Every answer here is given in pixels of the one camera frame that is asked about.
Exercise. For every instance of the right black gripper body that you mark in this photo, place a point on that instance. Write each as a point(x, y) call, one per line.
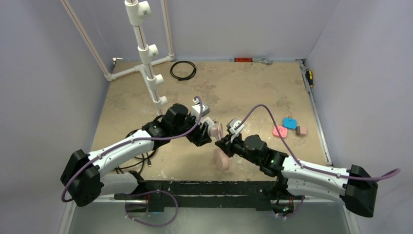
point(228, 146)

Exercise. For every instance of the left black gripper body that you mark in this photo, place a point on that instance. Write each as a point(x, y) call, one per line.
point(187, 124)

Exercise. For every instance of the coral pink square plug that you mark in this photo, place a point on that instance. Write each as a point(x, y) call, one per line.
point(280, 131)

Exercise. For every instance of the blue plug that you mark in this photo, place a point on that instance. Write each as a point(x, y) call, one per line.
point(289, 123)

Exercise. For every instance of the small pink brown plug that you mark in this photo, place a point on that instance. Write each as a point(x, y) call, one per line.
point(301, 131)

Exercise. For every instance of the white cube socket adapter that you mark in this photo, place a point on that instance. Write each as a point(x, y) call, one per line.
point(210, 123)

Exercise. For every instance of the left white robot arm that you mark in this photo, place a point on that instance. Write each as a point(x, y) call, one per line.
point(83, 176)

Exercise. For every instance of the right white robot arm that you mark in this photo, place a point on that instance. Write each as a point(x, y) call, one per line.
point(354, 187)

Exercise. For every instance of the pink round puck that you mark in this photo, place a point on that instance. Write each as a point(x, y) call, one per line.
point(221, 160)

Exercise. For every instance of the red adjustable wrench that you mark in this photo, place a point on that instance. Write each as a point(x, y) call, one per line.
point(251, 60)

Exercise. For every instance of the yellow black screwdriver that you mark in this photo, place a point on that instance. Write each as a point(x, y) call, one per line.
point(309, 77)

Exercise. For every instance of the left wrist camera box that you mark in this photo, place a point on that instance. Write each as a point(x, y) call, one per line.
point(199, 110)

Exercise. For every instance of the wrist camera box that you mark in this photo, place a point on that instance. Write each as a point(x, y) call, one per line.
point(199, 110)
point(234, 128)

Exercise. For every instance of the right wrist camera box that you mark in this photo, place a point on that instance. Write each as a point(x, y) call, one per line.
point(234, 128)

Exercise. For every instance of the aluminium frame rail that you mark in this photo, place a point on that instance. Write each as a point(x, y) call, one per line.
point(317, 129)

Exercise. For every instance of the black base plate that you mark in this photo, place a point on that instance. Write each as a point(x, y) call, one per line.
point(161, 194)

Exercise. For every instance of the white PVC pipe frame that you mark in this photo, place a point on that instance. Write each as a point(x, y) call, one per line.
point(137, 11)

